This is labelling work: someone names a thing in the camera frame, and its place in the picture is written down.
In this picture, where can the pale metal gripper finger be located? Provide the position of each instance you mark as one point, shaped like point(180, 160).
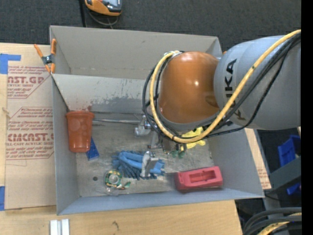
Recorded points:
point(152, 163)
point(144, 164)

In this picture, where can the yellow soft toy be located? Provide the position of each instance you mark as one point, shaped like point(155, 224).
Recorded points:
point(194, 141)

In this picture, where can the green tape roll clear dispenser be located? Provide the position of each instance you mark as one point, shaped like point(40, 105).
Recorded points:
point(113, 178)

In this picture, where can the red hollow block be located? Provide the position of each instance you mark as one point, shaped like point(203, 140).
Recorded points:
point(198, 179)

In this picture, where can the blue flat block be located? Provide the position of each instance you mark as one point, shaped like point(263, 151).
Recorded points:
point(93, 152)

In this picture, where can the orange plastic cup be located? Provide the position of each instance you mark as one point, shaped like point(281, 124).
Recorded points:
point(79, 131)

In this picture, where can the grey metal bin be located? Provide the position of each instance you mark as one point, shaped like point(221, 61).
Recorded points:
point(102, 53)

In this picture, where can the brown cardboard board red print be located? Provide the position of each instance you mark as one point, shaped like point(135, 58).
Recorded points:
point(29, 131)

